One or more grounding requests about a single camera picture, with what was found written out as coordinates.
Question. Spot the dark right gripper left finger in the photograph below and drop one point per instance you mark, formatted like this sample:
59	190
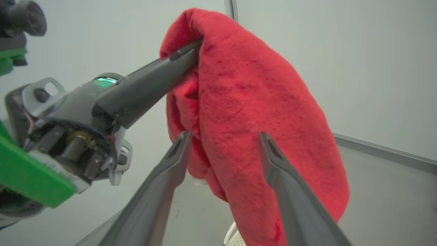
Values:
153	201

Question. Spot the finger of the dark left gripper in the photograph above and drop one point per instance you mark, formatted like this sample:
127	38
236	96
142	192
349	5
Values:
146	85

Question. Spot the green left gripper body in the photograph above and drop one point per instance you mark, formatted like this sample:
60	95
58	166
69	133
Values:
61	112

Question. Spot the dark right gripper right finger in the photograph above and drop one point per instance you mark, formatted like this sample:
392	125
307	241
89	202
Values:
300	205

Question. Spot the red fleece garment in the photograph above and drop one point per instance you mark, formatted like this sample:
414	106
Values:
256	102

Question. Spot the white plastic laundry basket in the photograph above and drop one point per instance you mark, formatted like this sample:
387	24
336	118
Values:
235	239

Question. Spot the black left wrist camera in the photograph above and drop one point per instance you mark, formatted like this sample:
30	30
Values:
24	17

